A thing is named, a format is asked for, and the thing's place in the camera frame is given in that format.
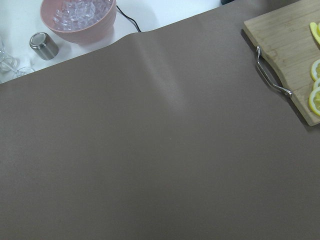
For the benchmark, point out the steel jigger cup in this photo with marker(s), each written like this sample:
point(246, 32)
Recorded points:
point(43, 45)

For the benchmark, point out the wine glass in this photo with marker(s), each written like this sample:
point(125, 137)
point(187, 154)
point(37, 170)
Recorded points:
point(9, 63)

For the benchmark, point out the lemon slice near knife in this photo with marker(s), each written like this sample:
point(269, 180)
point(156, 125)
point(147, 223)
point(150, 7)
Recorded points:
point(314, 101)

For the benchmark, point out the bamboo cutting board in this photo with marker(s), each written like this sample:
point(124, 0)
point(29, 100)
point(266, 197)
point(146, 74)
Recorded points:
point(287, 45)

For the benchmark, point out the pink bowl of ice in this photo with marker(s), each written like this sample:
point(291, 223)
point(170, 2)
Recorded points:
point(79, 21)

